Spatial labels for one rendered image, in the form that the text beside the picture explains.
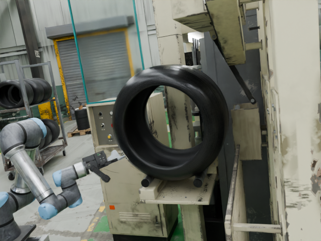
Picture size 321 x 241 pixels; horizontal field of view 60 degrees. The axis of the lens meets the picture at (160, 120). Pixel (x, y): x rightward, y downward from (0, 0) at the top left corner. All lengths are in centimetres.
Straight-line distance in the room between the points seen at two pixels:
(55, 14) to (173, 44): 1009
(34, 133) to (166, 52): 86
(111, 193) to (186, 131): 108
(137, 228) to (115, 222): 21
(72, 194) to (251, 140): 98
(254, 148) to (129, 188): 120
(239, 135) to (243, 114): 12
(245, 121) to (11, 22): 1134
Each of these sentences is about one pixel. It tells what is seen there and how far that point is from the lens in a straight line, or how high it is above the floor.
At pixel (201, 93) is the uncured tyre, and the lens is 129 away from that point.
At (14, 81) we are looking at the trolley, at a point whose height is 160.
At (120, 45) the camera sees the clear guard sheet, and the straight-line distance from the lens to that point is 224.
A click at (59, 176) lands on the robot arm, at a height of 104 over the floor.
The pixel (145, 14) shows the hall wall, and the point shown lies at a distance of 1073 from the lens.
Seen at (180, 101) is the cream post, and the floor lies 126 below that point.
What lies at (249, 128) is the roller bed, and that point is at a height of 109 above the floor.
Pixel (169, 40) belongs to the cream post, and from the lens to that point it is 170.
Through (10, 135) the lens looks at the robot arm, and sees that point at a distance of 145.
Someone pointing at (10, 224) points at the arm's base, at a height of 80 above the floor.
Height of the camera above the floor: 147
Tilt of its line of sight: 10 degrees down
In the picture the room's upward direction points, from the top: 8 degrees counter-clockwise
